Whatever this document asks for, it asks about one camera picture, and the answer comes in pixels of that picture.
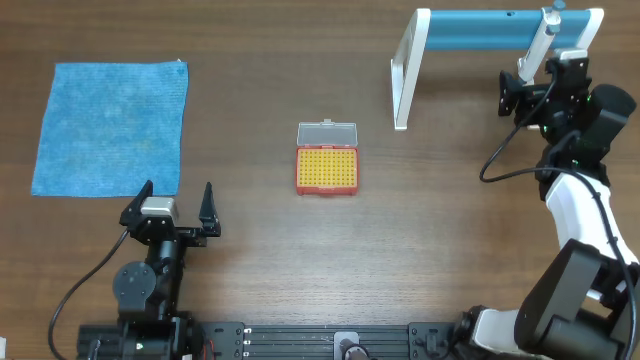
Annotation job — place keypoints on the white pipette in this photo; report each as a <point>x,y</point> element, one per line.
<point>541,42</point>

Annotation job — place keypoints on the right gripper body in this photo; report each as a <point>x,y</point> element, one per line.
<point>567,80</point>

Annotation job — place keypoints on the mounting rail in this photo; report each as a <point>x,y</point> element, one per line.
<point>310,342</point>

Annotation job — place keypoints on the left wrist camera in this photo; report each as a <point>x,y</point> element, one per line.
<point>160,209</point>

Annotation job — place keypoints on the white and blue stand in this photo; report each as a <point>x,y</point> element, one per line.
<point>480,30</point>

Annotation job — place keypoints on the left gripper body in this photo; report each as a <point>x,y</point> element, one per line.
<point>192,234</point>

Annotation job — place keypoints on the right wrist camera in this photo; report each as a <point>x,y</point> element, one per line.
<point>570,53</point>

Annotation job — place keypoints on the red and yellow tip box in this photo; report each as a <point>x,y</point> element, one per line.
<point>327,167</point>

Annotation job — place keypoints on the blue cloth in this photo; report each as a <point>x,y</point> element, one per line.
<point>110,130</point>

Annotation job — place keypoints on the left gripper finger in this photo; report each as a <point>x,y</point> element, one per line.
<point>208,210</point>
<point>134,207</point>

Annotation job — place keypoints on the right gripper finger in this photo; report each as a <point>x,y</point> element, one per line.
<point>509,95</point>

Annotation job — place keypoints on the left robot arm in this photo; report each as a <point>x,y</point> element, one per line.
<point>150,280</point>

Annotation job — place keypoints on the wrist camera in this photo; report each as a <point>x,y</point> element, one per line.
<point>570,53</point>
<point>160,209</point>

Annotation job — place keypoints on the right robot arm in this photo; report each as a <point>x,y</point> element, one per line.
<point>580,210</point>

